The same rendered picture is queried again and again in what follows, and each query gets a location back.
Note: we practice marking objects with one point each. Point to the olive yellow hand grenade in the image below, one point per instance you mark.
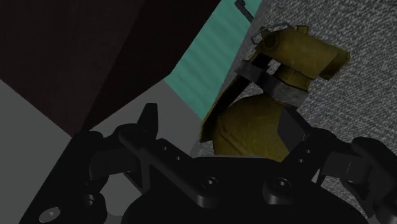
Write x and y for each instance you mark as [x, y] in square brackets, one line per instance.
[248, 130]

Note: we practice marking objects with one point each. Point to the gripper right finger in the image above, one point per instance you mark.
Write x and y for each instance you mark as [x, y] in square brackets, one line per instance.
[366, 167]

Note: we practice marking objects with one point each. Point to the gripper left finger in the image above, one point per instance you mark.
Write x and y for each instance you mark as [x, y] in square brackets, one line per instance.
[161, 155]

